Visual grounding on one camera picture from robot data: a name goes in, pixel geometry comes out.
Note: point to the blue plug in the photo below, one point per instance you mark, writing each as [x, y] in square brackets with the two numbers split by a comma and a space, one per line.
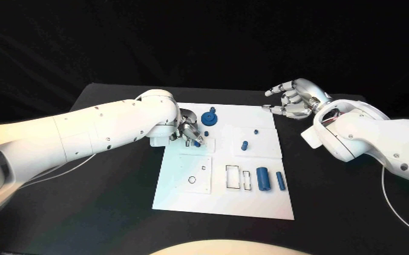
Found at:
[198, 144]

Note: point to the blue gear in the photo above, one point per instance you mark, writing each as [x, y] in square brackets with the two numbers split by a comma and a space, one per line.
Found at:
[209, 117]

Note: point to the thin blue cylinder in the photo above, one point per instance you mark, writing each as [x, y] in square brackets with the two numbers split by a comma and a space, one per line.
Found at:
[280, 181]

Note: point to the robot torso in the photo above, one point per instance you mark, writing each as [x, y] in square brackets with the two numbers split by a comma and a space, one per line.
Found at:
[235, 247]

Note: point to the thick blue cylinder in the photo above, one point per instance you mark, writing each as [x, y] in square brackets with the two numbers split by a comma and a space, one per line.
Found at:
[264, 179]

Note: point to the white task board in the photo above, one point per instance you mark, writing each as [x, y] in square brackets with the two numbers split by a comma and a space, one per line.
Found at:
[224, 170]

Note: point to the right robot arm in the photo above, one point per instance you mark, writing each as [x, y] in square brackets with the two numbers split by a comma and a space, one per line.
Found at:
[355, 135]

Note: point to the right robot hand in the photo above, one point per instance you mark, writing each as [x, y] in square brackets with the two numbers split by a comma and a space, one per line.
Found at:
[303, 99]

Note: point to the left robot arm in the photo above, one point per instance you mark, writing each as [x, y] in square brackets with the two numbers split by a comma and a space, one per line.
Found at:
[80, 130]

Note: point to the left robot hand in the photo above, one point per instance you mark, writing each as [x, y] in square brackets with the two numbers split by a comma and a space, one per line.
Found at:
[188, 129]

